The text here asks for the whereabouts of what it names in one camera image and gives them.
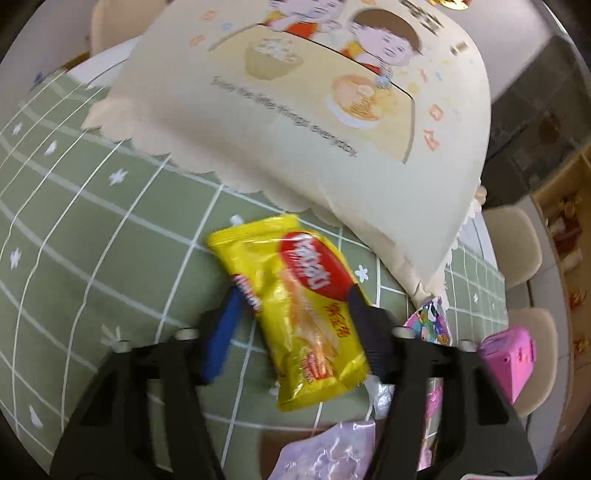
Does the pink long wrapper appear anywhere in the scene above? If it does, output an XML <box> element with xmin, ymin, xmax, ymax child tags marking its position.
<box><xmin>370</xmin><ymin>297</ymin><xmax>454</xmax><ymax>471</ymax></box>

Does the pale purple snack packet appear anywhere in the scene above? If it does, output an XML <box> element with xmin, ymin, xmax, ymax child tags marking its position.
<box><xmin>270</xmin><ymin>420</ymin><xmax>377</xmax><ymax>480</ymax></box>

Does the yellow snack bag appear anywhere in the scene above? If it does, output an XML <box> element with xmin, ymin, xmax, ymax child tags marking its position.
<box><xmin>207</xmin><ymin>215</ymin><xmax>370</xmax><ymax>412</ymax></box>

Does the pink toy box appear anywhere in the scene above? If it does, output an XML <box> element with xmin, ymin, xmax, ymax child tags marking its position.
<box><xmin>478</xmin><ymin>326</ymin><xmax>536</xmax><ymax>404</ymax></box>

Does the middle beige chair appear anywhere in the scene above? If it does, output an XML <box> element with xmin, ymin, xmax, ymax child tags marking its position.
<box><xmin>508</xmin><ymin>308</ymin><xmax>559</xmax><ymax>418</ymax></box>

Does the beige chair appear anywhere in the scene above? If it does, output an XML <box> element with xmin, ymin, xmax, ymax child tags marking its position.
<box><xmin>508</xmin><ymin>308</ymin><xmax>559</xmax><ymax>418</ymax></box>
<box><xmin>89</xmin><ymin>0</ymin><xmax>169</xmax><ymax>56</ymax></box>
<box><xmin>483</xmin><ymin>206</ymin><xmax>543</xmax><ymax>289</ymax></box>

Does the green checkered tablecloth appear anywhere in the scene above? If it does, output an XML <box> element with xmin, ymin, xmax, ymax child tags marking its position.
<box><xmin>1</xmin><ymin>72</ymin><xmax>508</xmax><ymax>479</ymax></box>

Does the beige mesh food cover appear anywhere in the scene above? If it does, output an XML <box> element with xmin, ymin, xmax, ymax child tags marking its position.
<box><xmin>84</xmin><ymin>1</ymin><xmax>491</xmax><ymax>302</ymax></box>

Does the beige chair far left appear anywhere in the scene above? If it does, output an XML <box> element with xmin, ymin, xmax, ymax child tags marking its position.
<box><xmin>89</xmin><ymin>0</ymin><xmax>169</xmax><ymax>56</ymax></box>

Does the wooden wall shelf unit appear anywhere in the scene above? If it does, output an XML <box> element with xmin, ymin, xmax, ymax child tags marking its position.
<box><xmin>533</xmin><ymin>146</ymin><xmax>590</xmax><ymax>448</ymax></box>

